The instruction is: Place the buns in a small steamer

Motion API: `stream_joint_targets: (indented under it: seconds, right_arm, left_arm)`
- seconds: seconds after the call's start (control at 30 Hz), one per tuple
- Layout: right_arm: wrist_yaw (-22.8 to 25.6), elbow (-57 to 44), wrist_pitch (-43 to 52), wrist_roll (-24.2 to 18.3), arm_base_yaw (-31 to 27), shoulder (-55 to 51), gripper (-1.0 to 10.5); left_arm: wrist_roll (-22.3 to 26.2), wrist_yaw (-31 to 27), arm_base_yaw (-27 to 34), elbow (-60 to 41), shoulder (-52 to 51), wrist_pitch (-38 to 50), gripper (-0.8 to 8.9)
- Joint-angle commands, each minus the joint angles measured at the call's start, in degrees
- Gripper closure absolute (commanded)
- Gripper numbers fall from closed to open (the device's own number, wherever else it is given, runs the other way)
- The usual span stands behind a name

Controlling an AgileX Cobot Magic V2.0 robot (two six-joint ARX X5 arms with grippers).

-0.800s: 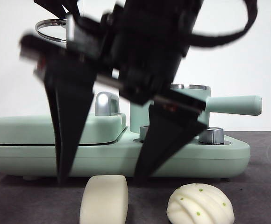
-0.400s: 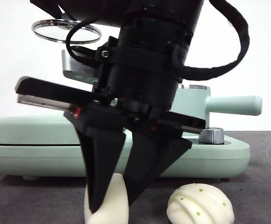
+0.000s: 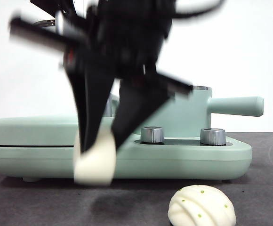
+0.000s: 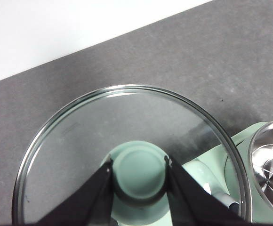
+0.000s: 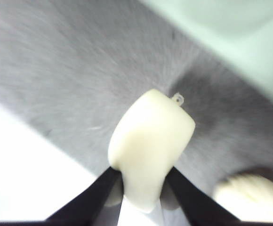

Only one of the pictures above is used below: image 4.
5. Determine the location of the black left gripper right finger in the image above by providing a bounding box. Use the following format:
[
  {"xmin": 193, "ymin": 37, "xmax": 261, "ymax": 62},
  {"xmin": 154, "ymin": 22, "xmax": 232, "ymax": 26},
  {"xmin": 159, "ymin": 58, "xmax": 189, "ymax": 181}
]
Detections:
[{"xmin": 164, "ymin": 156, "xmax": 254, "ymax": 226}]

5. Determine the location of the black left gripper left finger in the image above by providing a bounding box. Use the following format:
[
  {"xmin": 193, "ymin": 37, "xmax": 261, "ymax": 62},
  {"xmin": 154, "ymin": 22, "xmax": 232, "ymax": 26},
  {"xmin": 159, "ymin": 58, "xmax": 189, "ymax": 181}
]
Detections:
[{"xmin": 35, "ymin": 159, "xmax": 114, "ymax": 226}]

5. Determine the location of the glass pot lid green knob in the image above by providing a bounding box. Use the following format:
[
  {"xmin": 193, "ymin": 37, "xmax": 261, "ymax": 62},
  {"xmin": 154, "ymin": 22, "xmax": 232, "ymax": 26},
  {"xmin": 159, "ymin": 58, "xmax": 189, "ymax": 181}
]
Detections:
[{"xmin": 11, "ymin": 84, "xmax": 253, "ymax": 226}]

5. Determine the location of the mint green breakfast machine base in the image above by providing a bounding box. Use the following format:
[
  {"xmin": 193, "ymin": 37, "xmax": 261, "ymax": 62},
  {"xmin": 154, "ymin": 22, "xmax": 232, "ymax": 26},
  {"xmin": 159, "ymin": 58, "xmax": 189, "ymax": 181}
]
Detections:
[{"xmin": 223, "ymin": 121, "xmax": 273, "ymax": 226}]

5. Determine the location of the mint green pot with handle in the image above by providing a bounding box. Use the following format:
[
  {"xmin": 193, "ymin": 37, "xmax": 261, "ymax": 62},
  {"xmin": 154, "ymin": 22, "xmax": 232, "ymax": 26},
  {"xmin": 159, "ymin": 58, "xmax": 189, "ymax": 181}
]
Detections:
[{"xmin": 247, "ymin": 118, "xmax": 273, "ymax": 220}]

